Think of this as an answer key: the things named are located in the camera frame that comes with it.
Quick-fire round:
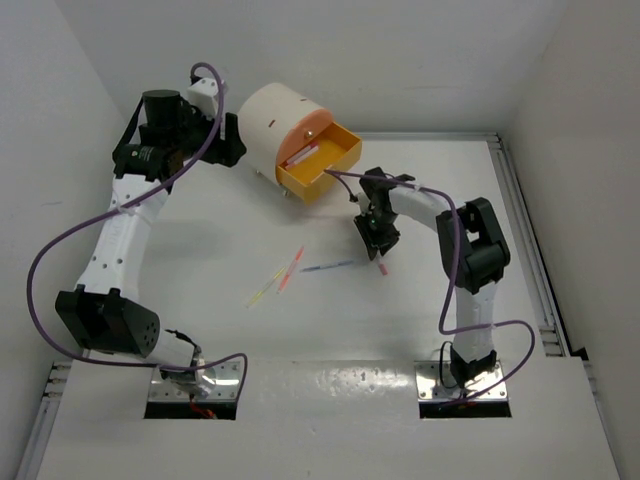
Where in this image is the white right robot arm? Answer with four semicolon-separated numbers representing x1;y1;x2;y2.
354;167;511;387

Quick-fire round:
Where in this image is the metal base plate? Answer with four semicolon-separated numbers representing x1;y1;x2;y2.
414;360;508;404
148;361;242;403

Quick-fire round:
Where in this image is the yellow thin pen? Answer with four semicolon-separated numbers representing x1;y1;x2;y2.
245;266;286;308

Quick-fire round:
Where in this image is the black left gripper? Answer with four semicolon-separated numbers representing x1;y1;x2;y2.
169;101;244;167

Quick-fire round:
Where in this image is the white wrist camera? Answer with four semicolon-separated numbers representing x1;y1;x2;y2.
186;78;227;118
349;192;371;215

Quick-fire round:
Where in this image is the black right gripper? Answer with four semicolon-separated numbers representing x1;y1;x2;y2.
356;208;401;258

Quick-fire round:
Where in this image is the orange thin pen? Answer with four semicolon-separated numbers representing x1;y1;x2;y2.
277;246;305;294

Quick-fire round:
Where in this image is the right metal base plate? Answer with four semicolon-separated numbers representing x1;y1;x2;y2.
414;360;508;404

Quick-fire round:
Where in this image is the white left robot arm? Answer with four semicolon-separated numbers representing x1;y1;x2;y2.
55;80;246;389

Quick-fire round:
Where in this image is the blue ballpoint pen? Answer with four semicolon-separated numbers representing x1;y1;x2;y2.
300;260;355;273

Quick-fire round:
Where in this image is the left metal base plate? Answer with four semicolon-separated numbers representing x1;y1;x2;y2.
148;361;242;403

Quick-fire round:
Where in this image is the pink marker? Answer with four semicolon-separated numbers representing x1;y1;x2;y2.
284;143;319;169

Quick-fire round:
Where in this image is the white round drawer cabinet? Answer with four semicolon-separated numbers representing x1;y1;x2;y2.
238;83;362;205

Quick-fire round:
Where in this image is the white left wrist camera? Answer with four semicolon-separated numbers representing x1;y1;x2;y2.
186;78;227;118

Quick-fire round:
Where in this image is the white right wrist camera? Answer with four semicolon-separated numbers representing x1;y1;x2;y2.
349;192;371;215

